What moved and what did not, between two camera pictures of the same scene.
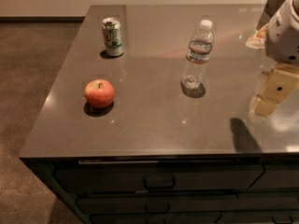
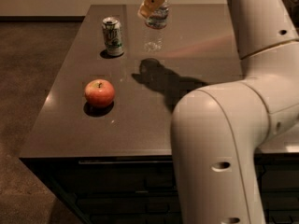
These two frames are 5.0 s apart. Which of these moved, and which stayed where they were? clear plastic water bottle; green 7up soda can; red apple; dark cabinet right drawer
Moved: clear plastic water bottle
Stayed: green 7up soda can; red apple; dark cabinet right drawer
